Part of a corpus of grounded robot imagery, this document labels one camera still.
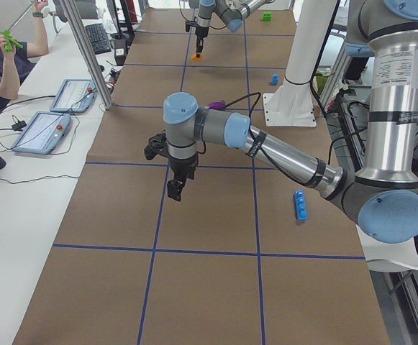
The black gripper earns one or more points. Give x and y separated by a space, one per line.
202 31
183 165

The orange trapezoid block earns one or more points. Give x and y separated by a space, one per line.
196 57

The purple trapezoid block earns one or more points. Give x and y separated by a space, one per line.
217 105

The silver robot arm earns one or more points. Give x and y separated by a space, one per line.
232 17
382 196

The green block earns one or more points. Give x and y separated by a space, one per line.
267 16

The small blue block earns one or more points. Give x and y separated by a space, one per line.
274 79

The black keyboard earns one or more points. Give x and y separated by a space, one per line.
98 38

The white central pillar base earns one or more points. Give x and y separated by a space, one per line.
291 105

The long blue block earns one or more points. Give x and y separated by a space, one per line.
300 205

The far teach pendant tablet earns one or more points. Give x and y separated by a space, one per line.
75 96

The teach pendant tablet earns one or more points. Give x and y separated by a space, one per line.
43 133
75 96

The near teach pendant tablet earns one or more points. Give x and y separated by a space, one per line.
43 133

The green handheld controller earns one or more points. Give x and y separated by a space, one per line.
11 42

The seated person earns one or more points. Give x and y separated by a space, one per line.
15 65

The aluminium frame post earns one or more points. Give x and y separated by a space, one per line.
75 21

